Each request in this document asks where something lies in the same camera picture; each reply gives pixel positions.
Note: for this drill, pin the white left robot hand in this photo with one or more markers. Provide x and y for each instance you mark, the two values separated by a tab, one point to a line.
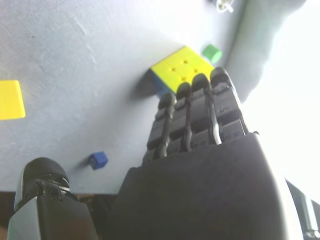
200	195

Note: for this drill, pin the large yellow block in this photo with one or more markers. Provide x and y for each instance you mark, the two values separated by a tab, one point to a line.
11	100

